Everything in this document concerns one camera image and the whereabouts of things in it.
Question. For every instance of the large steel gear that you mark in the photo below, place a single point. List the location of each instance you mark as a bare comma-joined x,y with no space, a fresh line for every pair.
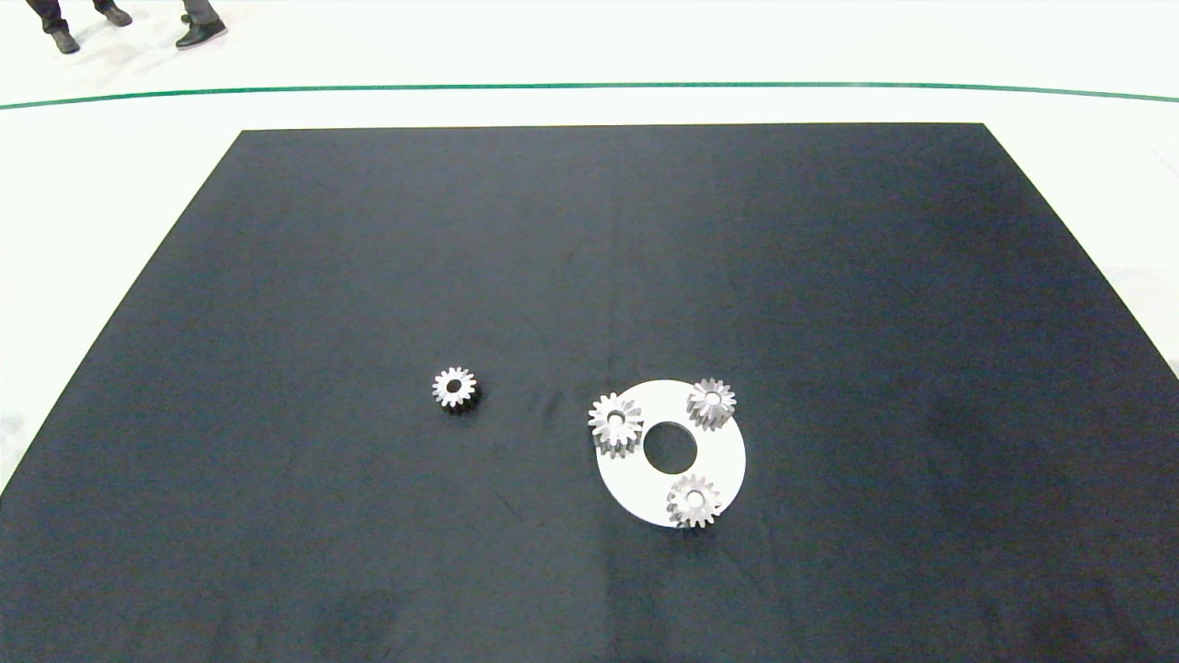
603,421

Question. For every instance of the small steel gear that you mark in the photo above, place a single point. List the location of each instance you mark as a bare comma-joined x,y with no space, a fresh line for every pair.
445,388
706,502
723,401

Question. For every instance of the round white plate with pins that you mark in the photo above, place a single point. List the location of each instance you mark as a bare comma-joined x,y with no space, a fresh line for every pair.
721,459

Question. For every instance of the black rectangular mat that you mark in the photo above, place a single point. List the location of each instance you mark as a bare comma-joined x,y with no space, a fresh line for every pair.
368,276

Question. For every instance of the person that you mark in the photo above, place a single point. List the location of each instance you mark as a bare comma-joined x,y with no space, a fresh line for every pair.
63,37
200,30

